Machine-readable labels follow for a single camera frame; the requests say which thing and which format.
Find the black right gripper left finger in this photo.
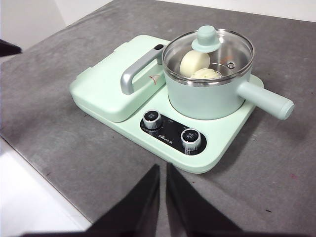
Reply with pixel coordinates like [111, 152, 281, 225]
[88, 164, 161, 234]

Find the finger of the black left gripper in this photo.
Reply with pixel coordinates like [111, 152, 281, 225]
[0, 39, 22, 58]

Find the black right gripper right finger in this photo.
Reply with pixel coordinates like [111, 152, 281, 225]
[166, 163, 243, 235]

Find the pleated white steamed bun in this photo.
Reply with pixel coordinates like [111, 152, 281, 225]
[192, 68, 221, 80]

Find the smooth white steamed bun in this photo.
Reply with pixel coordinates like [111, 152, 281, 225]
[179, 50, 211, 78]

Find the glass lid with mint knob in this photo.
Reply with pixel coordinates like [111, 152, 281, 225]
[162, 25, 255, 86]

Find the silver black control knob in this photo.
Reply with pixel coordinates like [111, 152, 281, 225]
[143, 109, 163, 130]
[180, 128, 201, 150]

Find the mint green multi cooker appliance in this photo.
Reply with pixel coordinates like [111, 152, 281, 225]
[69, 34, 265, 175]

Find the mint green pot with handle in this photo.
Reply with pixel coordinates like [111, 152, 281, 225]
[162, 44, 295, 121]

